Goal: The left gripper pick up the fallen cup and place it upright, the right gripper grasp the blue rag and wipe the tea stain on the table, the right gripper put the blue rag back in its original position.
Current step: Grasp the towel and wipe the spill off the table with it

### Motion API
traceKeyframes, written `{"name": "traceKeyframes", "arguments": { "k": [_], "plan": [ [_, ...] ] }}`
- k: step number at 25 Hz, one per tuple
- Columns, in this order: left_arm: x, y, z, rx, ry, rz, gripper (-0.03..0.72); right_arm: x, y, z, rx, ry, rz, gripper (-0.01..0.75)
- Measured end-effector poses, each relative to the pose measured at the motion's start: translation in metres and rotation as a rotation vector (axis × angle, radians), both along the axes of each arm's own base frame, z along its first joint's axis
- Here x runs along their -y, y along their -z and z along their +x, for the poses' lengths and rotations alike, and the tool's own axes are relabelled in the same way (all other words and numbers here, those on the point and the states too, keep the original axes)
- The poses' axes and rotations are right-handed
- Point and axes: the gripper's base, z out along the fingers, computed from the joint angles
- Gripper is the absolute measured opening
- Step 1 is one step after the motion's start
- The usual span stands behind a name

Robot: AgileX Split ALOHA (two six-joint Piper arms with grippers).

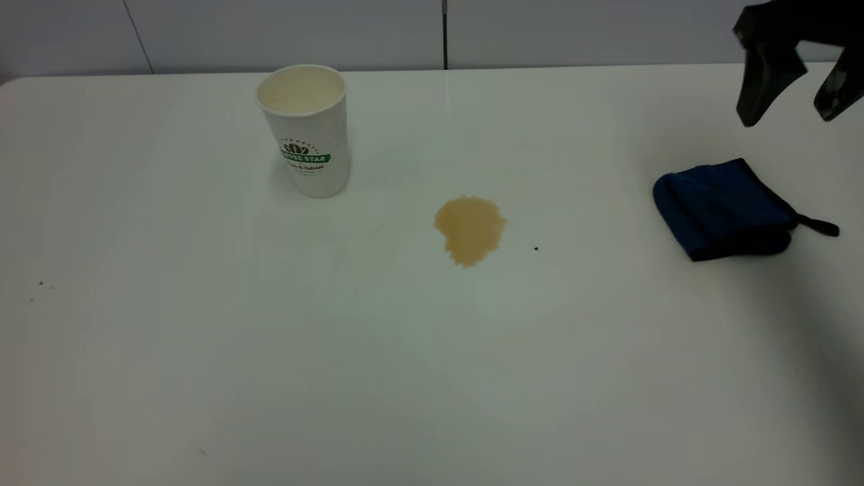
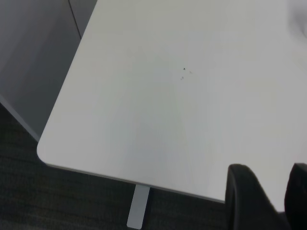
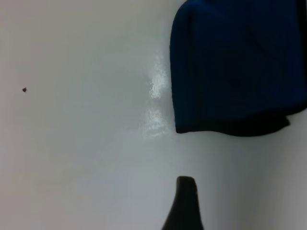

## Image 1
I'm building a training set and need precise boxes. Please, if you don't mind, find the brown coffee spill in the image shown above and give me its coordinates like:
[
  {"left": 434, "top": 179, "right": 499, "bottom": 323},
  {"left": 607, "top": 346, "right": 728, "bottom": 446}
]
[{"left": 433, "top": 196, "right": 507, "bottom": 267}]

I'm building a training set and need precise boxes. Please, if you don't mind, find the white paper coffee cup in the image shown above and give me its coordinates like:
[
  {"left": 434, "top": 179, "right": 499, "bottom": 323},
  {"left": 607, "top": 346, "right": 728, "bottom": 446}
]
[{"left": 256, "top": 64, "right": 351, "bottom": 199}]

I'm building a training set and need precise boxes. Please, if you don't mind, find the blue microfiber cloth black trim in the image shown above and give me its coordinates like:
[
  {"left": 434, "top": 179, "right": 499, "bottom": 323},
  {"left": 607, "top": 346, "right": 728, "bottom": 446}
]
[{"left": 652, "top": 159, "right": 840, "bottom": 263}]

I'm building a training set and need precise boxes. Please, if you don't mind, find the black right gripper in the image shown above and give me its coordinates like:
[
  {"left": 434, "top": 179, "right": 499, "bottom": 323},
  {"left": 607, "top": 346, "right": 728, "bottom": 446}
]
[{"left": 733, "top": 0, "right": 864, "bottom": 128}]

